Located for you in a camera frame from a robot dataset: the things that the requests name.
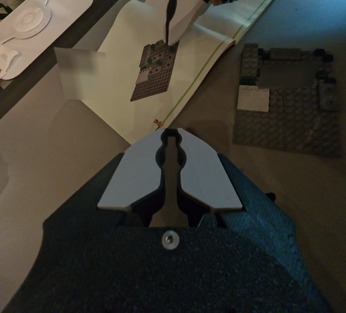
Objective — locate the white round packaging insert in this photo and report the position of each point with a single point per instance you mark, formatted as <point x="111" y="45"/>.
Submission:
<point x="27" y="18"/>

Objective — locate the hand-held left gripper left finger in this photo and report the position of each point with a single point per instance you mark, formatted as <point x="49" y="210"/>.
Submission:
<point x="129" y="177"/>

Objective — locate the grey studded brick baseplate model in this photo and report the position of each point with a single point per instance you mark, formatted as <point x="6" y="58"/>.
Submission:
<point x="283" y="129"/>

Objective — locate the white moulded packaging tray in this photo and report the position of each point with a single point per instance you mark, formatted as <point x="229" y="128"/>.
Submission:
<point x="73" y="1"/>

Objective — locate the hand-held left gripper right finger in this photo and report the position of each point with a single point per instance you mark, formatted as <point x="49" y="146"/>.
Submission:
<point x="208" y="180"/>

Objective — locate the open white instruction booklet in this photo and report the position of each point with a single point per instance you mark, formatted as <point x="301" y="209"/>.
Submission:
<point x="113" y="61"/>

